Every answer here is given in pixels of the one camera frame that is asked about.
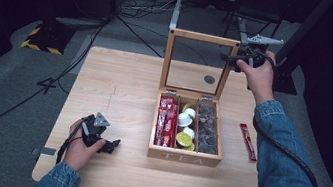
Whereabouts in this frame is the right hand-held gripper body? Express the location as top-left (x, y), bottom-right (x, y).
top-left (231, 31), bottom-right (286, 79)

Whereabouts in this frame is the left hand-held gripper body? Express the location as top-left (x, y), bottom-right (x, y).
top-left (77, 109), bottom-right (118, 152)

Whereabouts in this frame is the wooden box with lid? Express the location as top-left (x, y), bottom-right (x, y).
top-left (145, 27), bottom-right (243, 170)

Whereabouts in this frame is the person's left hand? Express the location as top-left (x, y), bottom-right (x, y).
top-left (60, 117), bottom-right (110, 176)

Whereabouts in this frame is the person's right hand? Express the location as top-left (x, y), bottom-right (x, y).
top-left (229, 45), bottom-right (283, 108)

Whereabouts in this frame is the grey table grommet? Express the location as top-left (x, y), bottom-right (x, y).
top-left (202, 74), bottom-right (217, 86)

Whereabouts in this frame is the black metal stand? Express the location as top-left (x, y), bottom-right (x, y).
top-left (268, 0), bottom-right (333, 101)

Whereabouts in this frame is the grey tape piece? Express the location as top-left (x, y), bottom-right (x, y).
top-left (31, 144), bottom-right (57, 159)

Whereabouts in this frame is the bundle of red sachets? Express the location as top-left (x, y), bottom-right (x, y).
top-left (152, 95), bottom-right (183, 149)

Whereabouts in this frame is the white coffee capsule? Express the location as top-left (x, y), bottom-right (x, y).
top-left (184, 107), bottom-right (197, 119)
top-left (176, 112), bottom-right (194, 129)
top-left (182, 126), bottom-right (197, 140)

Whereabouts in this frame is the pile of dark tea bags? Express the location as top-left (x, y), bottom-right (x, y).
top-left (191, 103), bottom-right (225, 156)

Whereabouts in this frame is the red stick packet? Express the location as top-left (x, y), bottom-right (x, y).
top-left (233, 122), bottom-right (263, 163)

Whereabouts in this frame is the black yellow striped base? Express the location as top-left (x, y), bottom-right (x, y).
top-left (20, 20), bottom-right (78, 58)

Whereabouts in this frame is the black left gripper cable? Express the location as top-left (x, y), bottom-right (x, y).
top-left (55, 113), bottom-right (91, 169)

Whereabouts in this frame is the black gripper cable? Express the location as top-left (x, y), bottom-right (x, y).
top-left (55, 113), bottom-right (91, 169)
top-left (241, 114), bottom-right (331, 187)

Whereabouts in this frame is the long black floor cable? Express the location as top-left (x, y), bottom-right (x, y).
top-left (0, 2), bottom-right (110, 187)

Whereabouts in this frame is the bundle of floor cables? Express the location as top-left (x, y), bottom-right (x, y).
top-left (117, 0), bottom-right (183, 28)

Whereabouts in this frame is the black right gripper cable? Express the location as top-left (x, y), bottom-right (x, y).
top-left (241, 114), bottom-right (331, 187)

